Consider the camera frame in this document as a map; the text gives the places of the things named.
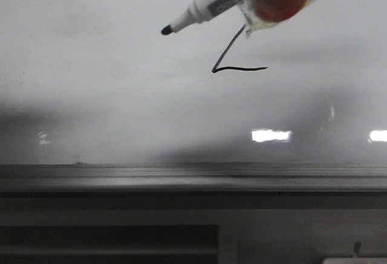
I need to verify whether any white glossy whiteboard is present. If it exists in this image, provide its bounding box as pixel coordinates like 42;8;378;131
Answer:
1;0;386;164

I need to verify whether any white box corner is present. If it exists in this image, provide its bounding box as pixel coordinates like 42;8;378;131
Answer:
322;257;387;264

